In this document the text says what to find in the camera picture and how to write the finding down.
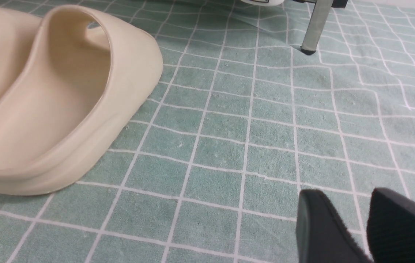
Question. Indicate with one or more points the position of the right cream slide sandal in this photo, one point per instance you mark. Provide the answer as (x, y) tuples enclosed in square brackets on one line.
[(87, 74)]

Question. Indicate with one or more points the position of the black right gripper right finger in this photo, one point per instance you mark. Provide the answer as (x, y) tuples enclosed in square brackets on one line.
[(391, 227)]

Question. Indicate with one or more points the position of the metal shoe rack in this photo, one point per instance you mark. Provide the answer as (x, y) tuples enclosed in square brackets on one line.
[(317, 22)]

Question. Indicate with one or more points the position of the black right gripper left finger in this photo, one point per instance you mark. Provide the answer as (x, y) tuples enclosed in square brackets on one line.
[(321, 235)]

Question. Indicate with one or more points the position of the green checkered cloth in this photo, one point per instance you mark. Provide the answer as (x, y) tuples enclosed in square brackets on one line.
[(210, 168)]

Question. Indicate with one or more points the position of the right black canvas sneaker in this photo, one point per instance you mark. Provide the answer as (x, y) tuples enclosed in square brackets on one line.
[(264, 3)]

